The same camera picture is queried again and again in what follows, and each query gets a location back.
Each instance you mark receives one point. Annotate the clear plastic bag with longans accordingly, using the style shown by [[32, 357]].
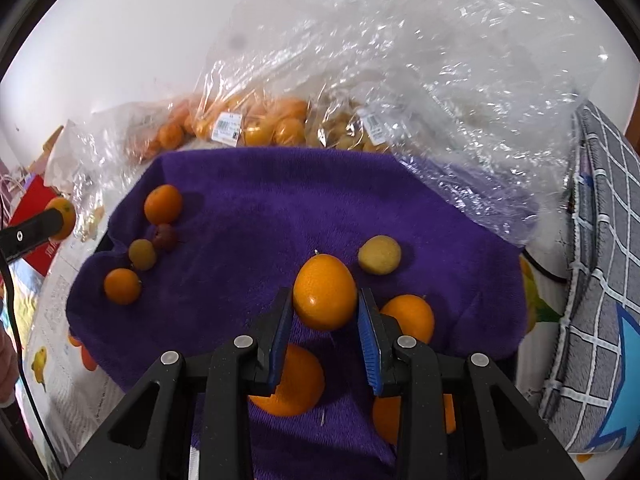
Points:
[[340, 80]]

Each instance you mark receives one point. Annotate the red packet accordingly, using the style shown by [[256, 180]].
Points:
[[32, 200]]

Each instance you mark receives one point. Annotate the purple towel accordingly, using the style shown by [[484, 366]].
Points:
[[275, 210]]

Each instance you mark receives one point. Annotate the large oval orange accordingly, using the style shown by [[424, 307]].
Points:
[[325, 292]]

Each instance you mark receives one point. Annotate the small yellow-brown fruit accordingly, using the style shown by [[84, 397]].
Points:
[[142, 254]]

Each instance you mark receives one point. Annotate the brown wooden door frame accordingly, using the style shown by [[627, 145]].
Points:
[[634, 130]]

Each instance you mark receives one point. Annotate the pile of brown longans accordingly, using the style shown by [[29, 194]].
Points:
[[335, 130]]

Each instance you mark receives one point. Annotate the pile of orange persimmons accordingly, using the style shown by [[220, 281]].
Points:
[[167, 135]]

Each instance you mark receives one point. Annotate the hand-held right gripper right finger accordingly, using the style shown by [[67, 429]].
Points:
[[370, 345]]

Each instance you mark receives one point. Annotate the clear plastic bag with persimmons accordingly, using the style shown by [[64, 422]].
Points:
[[110, 145]]

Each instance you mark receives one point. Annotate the grey checked cushion, blue star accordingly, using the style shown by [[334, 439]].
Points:
[[600, 260]]

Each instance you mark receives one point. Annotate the pale yellow citrus fruit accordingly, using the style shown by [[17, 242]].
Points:
[[380, 255]]

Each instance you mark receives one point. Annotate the large empty clear plastic bag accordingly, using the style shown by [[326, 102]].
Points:
[[500, 110]]

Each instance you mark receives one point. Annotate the clear plastic bag with oranges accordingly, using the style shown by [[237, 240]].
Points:
[[240, 85]]

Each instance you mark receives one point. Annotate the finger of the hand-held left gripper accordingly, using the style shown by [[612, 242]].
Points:
[[30, 232]]

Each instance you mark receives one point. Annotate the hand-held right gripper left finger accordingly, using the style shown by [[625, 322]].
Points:
[[280, 340]]

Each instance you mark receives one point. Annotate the pile of bagged oranges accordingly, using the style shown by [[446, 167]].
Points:
[[280, 127]]

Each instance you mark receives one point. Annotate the white price label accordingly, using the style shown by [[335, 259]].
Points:
[[226, 127], [376, 127]]

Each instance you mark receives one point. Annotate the small red fruit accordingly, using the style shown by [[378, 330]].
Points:
[[164, 237]]

